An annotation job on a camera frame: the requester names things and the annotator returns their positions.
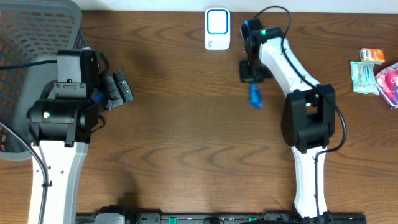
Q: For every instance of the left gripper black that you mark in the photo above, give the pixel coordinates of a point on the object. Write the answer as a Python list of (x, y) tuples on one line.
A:
[(111, 91)]

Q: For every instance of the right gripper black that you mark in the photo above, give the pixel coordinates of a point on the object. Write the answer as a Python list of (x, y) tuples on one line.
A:
[(245, 77)]

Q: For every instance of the blue Oreo cookie packet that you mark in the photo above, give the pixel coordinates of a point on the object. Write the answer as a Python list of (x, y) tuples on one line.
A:
[(255, 97)]

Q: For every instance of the teal wet wipes packet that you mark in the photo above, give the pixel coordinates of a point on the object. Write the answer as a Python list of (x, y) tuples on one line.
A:
[(363, 78)]

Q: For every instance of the small orange box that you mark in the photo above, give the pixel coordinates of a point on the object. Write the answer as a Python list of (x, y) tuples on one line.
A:
[(375, 56)]

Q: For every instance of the red purple snack packet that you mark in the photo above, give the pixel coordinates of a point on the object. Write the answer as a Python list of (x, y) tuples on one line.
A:
[(386, 81)]

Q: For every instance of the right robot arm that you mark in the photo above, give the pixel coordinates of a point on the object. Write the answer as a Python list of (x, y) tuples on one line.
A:
[(308, 118)]

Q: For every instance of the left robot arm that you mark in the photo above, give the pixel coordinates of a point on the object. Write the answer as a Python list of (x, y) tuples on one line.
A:
[(60, 126)]

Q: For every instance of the grey plastic mesh basket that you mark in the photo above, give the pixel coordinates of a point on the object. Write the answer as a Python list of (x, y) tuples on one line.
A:
[(30, 31)]

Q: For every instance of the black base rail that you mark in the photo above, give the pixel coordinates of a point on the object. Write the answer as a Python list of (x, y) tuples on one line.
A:
[(269, 217)]

